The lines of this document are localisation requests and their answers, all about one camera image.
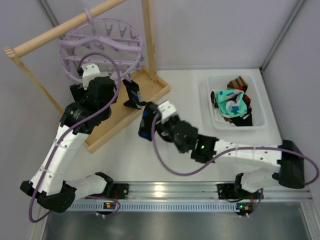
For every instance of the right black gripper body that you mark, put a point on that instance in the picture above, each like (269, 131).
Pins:
(149, 120)

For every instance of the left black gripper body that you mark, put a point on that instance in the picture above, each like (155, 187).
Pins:
(79, 92)

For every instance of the black sport sock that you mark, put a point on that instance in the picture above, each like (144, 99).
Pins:
(149, 113)
(134, 95)

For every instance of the purple round clip hanger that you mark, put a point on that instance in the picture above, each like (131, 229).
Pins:
(89, 42)

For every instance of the mint green sock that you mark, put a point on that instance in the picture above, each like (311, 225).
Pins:
(233, 107)
(223, 95)

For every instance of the brown striped sock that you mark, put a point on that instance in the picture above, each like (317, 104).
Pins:
(238, 83)

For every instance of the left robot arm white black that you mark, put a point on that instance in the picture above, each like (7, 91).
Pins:
(48, 185)

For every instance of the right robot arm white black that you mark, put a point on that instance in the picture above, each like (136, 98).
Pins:
(274, 165)

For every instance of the wooden hanging rack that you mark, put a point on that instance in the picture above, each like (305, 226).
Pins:
(153, 87)

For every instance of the mint green sock in basket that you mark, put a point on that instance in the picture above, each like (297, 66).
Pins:
(223, 95)

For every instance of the white plastic basket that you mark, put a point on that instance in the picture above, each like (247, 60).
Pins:
(209, 108)

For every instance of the black white striped sock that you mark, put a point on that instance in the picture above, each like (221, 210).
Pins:
(243, 121)

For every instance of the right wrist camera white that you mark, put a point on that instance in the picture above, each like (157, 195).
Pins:
(167, 111)

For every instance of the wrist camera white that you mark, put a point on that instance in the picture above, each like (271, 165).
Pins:
(90, 71)
(167, 111)

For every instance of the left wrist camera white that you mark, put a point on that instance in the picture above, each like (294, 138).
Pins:
(90, 71)

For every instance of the aluminium mounting rail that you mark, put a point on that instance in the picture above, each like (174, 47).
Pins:
(169, 191)

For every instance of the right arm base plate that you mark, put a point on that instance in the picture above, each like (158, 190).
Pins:
(230, 193)

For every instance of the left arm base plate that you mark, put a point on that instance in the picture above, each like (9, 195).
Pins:
(120, 191)

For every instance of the white slotted cable duct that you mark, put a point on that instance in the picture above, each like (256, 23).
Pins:
(140, 206)

